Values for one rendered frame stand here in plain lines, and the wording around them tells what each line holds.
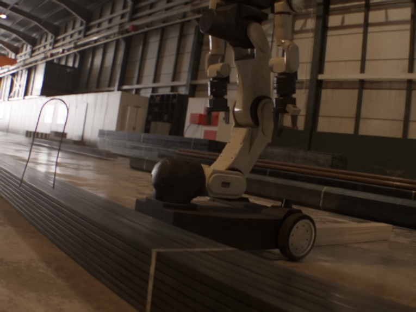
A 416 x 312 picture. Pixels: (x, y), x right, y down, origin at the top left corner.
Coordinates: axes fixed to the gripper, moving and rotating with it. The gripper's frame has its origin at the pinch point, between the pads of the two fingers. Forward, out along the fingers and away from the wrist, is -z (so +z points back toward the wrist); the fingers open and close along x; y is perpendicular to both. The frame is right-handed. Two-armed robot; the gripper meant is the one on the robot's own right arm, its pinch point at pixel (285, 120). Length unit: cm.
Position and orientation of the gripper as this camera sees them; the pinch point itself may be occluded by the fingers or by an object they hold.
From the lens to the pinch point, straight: 184.9
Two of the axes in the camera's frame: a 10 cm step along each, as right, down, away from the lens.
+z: -0.2, -9.9, -1.3
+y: -6.2, -0.9, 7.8
